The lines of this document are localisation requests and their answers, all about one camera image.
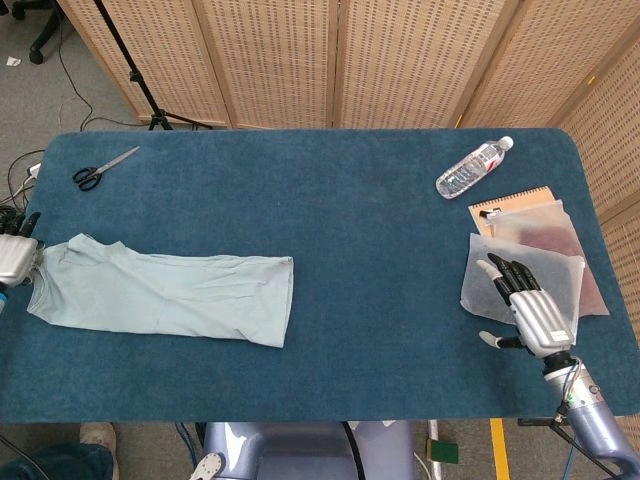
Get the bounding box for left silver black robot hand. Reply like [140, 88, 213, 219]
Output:
[0, 211, 47, 289]

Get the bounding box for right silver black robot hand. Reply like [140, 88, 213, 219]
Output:
[474, 252, 577, 357]

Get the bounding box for light green t-shirt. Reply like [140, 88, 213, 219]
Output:
[27, 233, 295, 349]

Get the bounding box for frosted bag with QR label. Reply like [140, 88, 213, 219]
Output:
[458, 232, 587, 347]

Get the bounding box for frosted bag with red garment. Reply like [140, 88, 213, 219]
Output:
[477, 198, 611, 317]

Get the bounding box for brown spiral notebook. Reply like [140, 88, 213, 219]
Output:
[467, 185, 556, 241]

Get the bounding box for white metal tube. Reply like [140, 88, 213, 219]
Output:
[428, 421, 444, 480]

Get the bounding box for green block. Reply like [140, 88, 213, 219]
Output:
[430, 439, 460, 464]

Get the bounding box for clear plastic water bottle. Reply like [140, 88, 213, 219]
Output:
[434, 135, 516, 200]

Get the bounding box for person's beige shoe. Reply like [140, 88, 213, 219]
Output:
[79, 422, 119, 476]

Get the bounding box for person's dark jeans leg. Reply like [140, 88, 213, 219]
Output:
[0, 442, 114, 480]

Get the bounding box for black tripod stand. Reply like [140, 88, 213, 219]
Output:
[92, 0, 214, 132]

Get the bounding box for black office chair base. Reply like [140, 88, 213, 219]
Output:
[12, 0, 64, 65]

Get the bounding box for blue table cover cloth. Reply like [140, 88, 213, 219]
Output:
[0, 128, 640, 425]

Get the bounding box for blue-grey robot torso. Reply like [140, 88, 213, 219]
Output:
[202, 421, 416, 480]

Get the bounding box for black cable bundle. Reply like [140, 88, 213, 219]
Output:
[0, 148, 47, 236]

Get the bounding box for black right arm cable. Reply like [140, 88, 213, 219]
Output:
[517, 414, 619, 479]

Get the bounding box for black-handled scissors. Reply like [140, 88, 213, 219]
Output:
[72, 145, 142, 192]

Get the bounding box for black floor cable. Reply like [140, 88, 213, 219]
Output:
[57, 29, 151, 132]

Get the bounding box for black torso cable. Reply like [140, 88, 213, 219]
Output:
[342, 422, 362, 480]

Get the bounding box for white robot bracket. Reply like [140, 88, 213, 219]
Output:
[189, 452, 227, 480]

